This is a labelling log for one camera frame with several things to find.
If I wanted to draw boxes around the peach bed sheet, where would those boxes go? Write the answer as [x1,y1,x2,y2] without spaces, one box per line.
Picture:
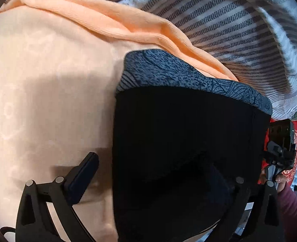
[0,0,239,242]

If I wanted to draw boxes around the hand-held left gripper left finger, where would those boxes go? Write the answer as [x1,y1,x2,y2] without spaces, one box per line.
[15,152,100,242]

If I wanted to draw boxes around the black pants with grey waistband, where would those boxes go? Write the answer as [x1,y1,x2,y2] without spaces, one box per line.
[112,50,273,242]

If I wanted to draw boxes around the person's right hand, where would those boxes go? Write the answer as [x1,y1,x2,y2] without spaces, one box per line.
[274,173,287,194]

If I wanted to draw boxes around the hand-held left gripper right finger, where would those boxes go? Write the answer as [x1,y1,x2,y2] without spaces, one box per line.
[228,177,285,242]

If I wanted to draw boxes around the grey white striped blanket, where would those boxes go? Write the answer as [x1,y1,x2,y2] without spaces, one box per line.
[12,0,297,121]

